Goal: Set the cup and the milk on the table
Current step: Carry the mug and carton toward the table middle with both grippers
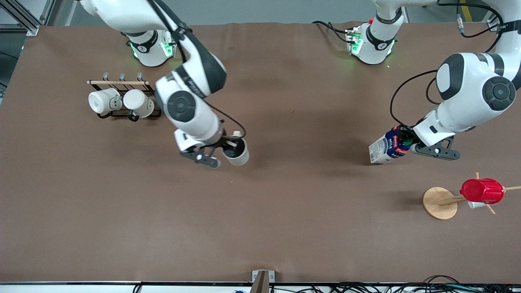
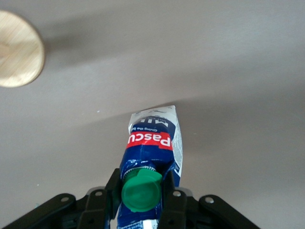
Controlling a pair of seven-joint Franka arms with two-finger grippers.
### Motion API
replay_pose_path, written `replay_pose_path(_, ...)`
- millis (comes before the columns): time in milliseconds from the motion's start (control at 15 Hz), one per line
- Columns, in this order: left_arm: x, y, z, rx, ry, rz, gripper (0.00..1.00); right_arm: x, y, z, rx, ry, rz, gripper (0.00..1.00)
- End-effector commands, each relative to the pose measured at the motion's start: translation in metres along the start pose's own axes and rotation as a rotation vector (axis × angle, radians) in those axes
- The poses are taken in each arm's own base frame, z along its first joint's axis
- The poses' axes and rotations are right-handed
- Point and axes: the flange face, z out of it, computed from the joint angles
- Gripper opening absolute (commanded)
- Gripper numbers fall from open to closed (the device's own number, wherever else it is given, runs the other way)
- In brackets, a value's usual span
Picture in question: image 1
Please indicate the aluminium frame profile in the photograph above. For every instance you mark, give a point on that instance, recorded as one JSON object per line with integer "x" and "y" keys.
{"x": 494, "y": 25}
{"x": 24, "y": 16}

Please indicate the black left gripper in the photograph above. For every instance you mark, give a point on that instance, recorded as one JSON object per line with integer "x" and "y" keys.
{"x": 407, "y": 134}

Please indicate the metal table edge bracket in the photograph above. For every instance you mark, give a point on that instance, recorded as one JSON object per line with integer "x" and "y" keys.
{"x": 255, "y": 275}

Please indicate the blue white milk carton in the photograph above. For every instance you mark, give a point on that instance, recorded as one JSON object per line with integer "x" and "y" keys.
{"x": 382, "y": 149}

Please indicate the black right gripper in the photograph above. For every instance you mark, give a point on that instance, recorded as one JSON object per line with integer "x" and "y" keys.
{"x": 226, "y": 142}

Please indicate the small white cup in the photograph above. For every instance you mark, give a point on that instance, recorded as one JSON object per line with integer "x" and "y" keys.
{"x": 475, "y": 205}

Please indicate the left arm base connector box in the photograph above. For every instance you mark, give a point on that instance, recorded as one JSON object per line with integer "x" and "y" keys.
{"x": 353, "y": 40}

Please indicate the plain white mug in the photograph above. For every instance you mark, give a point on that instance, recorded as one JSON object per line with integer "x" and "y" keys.
{"x": 138, "y": 103}

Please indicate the wooden mug tree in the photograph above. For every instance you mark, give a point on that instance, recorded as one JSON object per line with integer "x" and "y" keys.
{"x": 439, "y": 202}

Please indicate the brown bar at bracket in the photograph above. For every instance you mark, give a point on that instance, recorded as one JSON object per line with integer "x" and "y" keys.
{"x": 260, "y": 285}

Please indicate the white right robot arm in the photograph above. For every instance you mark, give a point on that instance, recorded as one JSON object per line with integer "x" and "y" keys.
{"x": 191, "y": 110}

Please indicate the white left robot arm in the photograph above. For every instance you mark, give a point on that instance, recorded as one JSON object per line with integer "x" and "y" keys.
{"x": 472, "y": 97}

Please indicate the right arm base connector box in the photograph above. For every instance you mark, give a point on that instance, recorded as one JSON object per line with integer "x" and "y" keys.
{"x": 169, "y": 47}

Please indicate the red plastic cup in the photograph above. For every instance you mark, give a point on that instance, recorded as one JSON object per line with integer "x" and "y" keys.
{"x": 482, "y": 191}

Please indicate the white mug with dotted base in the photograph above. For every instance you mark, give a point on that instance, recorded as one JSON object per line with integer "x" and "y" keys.
{"x": 101, "y": 101}

